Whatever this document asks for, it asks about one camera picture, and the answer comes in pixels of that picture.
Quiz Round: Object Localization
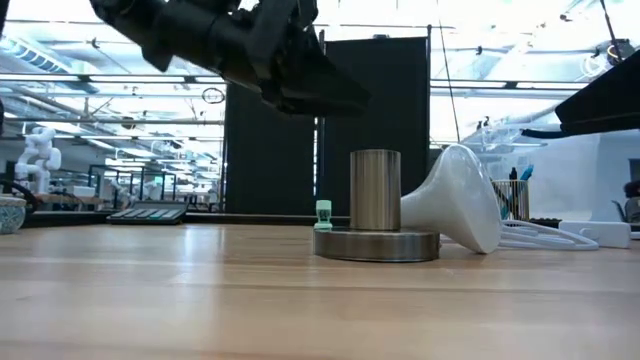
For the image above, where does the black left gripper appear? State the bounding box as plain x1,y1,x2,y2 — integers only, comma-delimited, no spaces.
214,0,372,119

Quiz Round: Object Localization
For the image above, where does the brass lamp socket base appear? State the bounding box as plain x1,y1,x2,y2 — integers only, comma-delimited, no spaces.
313,148,441,263

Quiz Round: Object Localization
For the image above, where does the clear plastic storage bin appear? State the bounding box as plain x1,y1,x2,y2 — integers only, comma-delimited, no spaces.
462,124,601,222

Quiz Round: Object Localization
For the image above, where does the blue pen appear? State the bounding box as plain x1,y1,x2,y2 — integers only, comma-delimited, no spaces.
501,164,535,220

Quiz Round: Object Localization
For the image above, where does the mint green stapler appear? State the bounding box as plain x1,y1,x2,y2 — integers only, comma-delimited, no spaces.
313,199,334,231

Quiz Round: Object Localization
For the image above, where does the black desk calculator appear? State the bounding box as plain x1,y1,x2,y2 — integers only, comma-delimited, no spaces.
106,201,190,226

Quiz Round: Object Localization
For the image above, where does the patterned ceramic bowl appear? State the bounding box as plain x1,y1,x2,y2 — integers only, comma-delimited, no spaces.
0,194,27,235

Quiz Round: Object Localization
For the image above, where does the gold wire pen cup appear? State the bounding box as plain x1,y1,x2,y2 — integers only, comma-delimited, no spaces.
491,179,531,222

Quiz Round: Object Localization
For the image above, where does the white lamp power cord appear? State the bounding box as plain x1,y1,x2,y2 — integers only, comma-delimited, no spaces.
492,218,632,251

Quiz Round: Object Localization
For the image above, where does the black aluminium table frame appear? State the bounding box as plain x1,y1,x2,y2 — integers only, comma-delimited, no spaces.
22,209,351,229

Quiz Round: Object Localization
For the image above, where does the black cable loop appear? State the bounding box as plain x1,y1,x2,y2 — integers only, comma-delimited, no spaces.
0,178,45,215

